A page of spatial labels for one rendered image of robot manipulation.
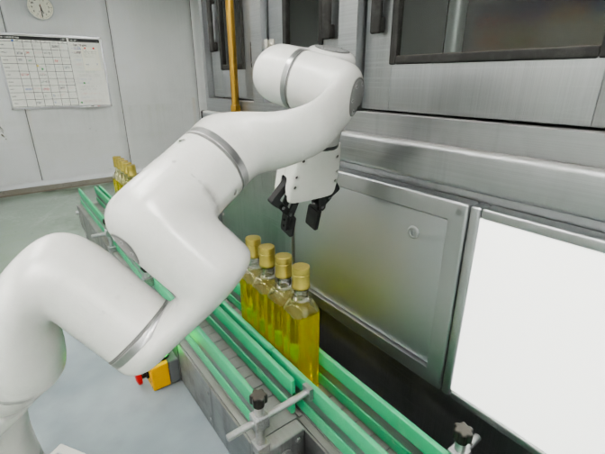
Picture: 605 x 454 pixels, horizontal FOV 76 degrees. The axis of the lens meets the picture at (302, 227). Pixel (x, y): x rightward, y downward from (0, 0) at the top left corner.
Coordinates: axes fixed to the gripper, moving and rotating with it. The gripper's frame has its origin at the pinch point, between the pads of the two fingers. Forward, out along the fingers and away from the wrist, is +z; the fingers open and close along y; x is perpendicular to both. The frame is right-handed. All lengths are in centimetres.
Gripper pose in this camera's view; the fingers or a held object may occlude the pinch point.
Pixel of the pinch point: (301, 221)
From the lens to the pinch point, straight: 69.6
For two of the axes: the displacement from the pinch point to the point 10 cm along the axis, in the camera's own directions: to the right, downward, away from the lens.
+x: 5.7, 5.2, -6.4
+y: -8.1, 2.1, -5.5
